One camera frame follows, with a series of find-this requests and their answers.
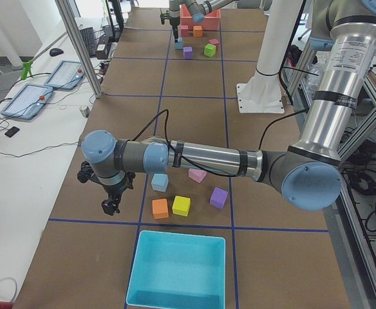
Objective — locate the light blue block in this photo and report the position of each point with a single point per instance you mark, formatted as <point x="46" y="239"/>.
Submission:
<point x="178" y="44"/>
<point x="159" y="182"/>

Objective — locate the magenta block near pink bin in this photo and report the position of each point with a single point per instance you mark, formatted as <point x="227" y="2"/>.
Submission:
<point x="184" y="31"/>

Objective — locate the orange block near pink bin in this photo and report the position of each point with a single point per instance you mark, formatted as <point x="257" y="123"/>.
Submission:
<point x="197" y="31"/>

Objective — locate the purple block near pink bin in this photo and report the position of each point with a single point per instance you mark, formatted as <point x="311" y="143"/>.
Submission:
<point x="188" y="52"/>

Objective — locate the pink plastic bin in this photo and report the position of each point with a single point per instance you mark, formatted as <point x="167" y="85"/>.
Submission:
<point x="211" y="21"/>

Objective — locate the magenta block beside green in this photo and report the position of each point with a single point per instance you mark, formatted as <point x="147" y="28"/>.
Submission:
<point x="215" y="42"/>

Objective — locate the orange block near cyan bin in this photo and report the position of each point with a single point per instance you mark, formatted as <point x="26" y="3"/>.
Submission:
<point x="160" y="209"/>

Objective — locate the yellow block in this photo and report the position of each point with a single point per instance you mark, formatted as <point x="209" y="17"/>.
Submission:
<point x="181" y="205"/>

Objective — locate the cyan plastic bin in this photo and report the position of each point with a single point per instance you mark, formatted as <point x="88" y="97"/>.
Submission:
<point x="172" y="270"/>

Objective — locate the black keyboard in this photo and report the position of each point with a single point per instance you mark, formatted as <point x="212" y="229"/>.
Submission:
<point x="89" y="40"/>

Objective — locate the light pink block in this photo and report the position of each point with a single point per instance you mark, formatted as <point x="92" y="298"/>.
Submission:
<point x="197" y="175"/>

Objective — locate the small metal cylinder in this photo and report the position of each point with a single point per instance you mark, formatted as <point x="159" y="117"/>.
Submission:
<point x="85" y="111"/>

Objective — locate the purple block near cyan bin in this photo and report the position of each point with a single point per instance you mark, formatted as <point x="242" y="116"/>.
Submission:
<point x="218" y="198"/>

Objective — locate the teach pendant farther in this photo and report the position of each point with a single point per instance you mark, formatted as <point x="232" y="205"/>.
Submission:
<point x="65" y="76"/>

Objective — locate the black computer mouse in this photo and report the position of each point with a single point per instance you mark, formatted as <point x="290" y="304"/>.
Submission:
<point x="55" y="52"/>

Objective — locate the black phone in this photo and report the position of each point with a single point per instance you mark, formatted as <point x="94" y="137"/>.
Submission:
<point x="12" y="131"/>

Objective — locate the teach pendant nearer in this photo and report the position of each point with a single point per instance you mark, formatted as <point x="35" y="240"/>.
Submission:
<point x="28" y="102"/>

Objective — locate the green clamp toy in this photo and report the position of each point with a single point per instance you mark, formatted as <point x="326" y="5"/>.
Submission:
<point x="27" y="70"/>

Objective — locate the white camera post base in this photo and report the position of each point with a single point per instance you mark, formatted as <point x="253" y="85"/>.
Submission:
<point x="262" y="93"/>

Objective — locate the aluminium frame post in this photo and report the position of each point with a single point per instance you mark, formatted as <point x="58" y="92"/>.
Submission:
<point x="69" y="21"/>

